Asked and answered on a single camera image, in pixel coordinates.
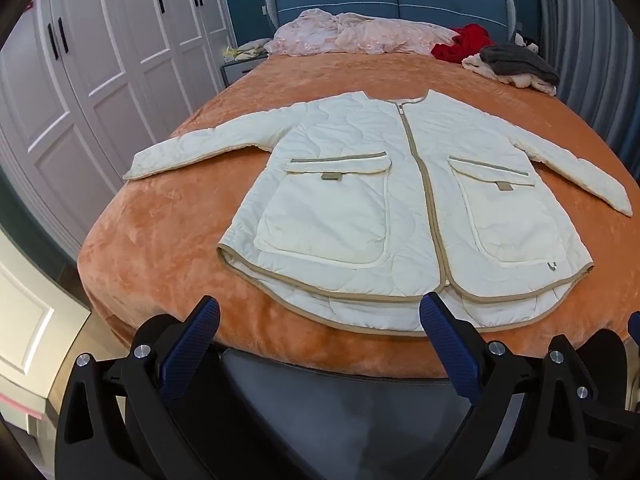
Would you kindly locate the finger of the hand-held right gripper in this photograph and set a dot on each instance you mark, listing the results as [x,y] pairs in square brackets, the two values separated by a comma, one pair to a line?
[635,321]

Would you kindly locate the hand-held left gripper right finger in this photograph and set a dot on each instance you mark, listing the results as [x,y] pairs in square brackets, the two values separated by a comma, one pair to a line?
[447,345]

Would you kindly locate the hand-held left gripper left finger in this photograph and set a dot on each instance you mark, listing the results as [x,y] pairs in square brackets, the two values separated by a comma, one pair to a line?
[192,340]

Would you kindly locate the white quilted jacket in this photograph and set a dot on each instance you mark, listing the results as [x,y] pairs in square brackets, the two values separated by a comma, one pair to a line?
[350,210]

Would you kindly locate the orange plush blanket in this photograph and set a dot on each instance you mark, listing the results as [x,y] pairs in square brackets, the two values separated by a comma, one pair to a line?
[165,240]

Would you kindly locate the white panelled door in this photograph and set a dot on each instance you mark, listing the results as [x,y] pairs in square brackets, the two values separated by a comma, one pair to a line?
[30,310]

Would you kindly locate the cream fleece garment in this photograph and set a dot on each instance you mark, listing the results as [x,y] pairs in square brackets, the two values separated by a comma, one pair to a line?
[520,82]

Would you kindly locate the grey nightstand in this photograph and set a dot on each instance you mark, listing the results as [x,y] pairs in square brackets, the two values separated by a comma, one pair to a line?
[240,72]

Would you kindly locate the grey knit garment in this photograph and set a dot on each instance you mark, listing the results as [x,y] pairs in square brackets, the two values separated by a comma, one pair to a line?
[520,60]

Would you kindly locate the grey curtain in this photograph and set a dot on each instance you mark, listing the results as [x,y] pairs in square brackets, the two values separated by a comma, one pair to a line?
[585,35]

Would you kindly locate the white wardrobe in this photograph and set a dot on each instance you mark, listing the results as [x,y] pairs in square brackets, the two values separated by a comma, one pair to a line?
[100,60]

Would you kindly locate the pale yellow cloth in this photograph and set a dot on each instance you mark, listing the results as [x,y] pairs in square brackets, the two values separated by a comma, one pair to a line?
[247,50]

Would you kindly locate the black and white plush toy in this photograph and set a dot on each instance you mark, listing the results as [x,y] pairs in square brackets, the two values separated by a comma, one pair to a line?
[525,42]

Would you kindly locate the red garment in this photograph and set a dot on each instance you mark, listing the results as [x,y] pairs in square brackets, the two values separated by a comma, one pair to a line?
[462,45]

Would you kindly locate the pink quilt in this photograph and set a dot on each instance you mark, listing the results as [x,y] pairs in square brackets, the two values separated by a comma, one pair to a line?
[350,35]

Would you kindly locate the blue upholstered headboard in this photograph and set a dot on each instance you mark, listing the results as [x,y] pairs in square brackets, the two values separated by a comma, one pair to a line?
[425,0]

